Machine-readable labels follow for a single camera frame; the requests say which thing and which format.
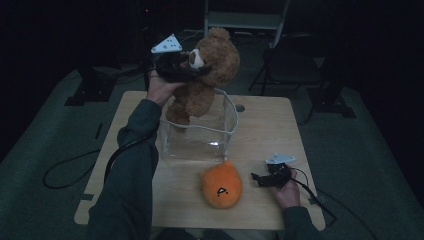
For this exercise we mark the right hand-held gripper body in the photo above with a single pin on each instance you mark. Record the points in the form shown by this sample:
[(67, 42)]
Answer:
[(278, 175)]

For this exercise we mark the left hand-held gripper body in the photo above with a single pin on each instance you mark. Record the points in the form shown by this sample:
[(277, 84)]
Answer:
[(170, 66)]

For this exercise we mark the brown teddy bear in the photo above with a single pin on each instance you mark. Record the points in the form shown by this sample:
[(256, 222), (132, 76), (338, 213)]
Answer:
[(220, 60)]

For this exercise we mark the orange plush toy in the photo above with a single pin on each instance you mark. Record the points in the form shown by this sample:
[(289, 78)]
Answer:
[(221, 186)]

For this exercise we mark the clear plastic bin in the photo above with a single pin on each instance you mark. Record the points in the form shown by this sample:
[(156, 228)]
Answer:
[(200, 143)]

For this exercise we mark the person's right hand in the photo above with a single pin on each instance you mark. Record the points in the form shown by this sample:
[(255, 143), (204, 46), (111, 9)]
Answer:
[(288, 195)]

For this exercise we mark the person's left hand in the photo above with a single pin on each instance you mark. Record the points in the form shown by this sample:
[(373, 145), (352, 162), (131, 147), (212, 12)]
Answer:
[(160, 88)]

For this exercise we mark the grey table grommet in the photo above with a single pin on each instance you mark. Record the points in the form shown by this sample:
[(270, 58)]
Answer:
[(239, 108)]

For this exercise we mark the white metal stand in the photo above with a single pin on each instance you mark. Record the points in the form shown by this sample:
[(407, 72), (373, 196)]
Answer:
[(246, 20)]

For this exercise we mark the black stand base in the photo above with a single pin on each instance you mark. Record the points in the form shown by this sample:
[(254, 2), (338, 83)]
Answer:
[(90, 88), (330, 100)]

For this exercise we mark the black folding chair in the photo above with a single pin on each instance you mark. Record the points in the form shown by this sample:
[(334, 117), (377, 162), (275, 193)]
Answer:
[(290, 66)]

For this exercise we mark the black tape strip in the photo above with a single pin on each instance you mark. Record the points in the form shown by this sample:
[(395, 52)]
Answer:
[(98, 130)]

